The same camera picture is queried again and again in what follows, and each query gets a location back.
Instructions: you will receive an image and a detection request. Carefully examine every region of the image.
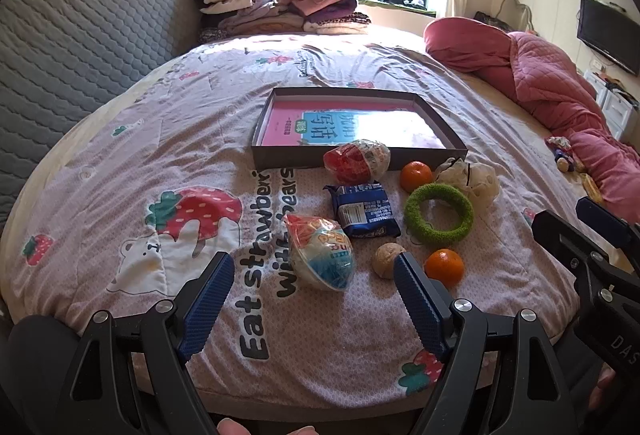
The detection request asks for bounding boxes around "blue snack packet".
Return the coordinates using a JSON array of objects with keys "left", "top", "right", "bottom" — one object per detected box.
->
[{"left": 323, "top": 182, "right": 401, "bottom": 240}]

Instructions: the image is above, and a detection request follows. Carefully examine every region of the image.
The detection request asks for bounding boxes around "red toy egg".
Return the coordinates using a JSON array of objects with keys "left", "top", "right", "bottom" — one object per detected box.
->
[{"left": 323, "top": 139, "right": 391, "bottom": 183}]

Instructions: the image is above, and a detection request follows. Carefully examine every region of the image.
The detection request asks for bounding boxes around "blue orange toy egg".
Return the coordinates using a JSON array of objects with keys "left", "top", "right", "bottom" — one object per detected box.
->
[{"left": 282, "top": 214, "right": 355, "bottom": 292}]

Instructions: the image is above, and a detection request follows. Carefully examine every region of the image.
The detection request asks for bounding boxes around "person's left hand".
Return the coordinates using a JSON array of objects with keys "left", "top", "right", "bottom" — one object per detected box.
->
[{"left": 217, "top": 417, "right": 319, "bottom": 435}]

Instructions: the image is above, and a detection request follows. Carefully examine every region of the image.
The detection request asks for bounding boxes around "yellow packet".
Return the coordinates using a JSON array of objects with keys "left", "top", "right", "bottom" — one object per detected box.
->
[{"left": 582, "top": 175, "right": 606, "bottom": 206}]

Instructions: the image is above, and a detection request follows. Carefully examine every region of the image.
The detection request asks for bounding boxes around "tangerine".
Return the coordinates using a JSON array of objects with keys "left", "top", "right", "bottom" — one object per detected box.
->
[
  {"left": 399, "top": 160, "right": 434, "bottom": 193},
  {"left": 424, "top": 248, "right": 465, "bottom": 288}
]

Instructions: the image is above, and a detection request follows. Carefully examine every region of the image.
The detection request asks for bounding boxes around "strawberry printed blanket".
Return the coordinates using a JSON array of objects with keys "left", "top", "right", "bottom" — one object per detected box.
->
[{"left": 0, "top": 30, "right": 596, "bottom": 411}]

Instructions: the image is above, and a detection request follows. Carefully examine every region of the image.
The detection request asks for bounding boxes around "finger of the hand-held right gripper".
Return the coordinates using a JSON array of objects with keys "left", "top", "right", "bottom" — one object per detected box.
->
[
  {"left": 531, "top": 209, "right": 609, "bottom": 272},
  {"left": 576, "top": 196, "right": 632, "bottom": 249}
]

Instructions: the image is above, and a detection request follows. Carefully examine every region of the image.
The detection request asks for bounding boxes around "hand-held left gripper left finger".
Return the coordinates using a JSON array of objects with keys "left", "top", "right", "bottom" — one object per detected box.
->
[{"left": 65, "top": 251, "right": 236, "bottom": 435}]

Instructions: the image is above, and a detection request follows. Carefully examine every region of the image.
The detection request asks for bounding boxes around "walnut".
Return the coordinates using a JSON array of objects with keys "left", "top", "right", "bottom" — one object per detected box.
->
[{"left": 372, "top": 242, "right": 407, "bottom": 279}]

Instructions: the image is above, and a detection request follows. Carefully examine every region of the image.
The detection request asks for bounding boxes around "small colourful toy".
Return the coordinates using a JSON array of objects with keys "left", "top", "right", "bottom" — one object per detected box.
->
[{"left": 545, "top": 136, "right": 588, "bottom": 173}]

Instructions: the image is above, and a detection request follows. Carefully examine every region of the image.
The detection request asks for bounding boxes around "grey quilted headboard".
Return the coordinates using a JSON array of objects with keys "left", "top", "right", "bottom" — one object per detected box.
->
[{"left": 0, "top": 0, "right": 203, "bottom": 221}]

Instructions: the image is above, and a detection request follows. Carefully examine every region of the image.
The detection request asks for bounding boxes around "black bag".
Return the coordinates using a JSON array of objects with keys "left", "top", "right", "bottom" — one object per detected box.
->
[{"left": 472, "top": 11, "right": 511, "bottom": 33}]

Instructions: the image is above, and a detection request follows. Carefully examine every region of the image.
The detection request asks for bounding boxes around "metal chair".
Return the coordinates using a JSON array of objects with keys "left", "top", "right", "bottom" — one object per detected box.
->
[{"left": 497, "top": 0, "right": 536, "bottom": 36}]

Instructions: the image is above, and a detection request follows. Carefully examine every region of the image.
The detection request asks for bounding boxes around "black television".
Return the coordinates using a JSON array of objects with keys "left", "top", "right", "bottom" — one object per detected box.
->
[{"left": 576, "top": 0, "right": 640, "bottom": 76}]

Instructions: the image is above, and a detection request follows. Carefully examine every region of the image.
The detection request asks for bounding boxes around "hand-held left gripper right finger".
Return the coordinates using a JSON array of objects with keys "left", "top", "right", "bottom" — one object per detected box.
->
[{"left": 392, "top": 251, "right": 566, "bottom": 435}]

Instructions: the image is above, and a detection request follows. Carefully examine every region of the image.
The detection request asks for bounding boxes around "green fuzzy ring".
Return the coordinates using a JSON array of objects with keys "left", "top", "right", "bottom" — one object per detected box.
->
[{"left": 404, "top": 184, "right": 475, "bottom": 246}]

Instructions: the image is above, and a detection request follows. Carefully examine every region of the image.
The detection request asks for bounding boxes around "pink quilt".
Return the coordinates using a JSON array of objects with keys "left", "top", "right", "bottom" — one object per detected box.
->
[{"left": 472, "top": 31, "right": 640, "bottom": 216}]

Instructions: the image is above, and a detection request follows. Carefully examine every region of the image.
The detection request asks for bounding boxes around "shallow cardboard box tray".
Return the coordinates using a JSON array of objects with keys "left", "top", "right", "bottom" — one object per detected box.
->
[{"left": 251, "top": 88, "right": 468, "bottom": 172}]

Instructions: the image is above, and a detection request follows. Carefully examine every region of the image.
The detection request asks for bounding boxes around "white drawer cabinet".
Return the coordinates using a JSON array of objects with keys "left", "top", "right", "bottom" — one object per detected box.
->
[{"left": 585, "top": 70, "right": 640, "bottom": 141}]

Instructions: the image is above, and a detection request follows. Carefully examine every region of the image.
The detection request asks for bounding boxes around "person's right hand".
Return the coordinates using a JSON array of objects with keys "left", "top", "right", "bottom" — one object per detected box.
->
[{"left": 589, "top": 366, "right": 617, "bottom": 412}]

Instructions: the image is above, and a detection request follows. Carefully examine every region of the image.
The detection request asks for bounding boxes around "pink pillow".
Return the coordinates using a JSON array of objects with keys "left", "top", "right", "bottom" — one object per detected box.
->
[{"left": 424, "top": 16, "right": 516, "bottom": 76}]

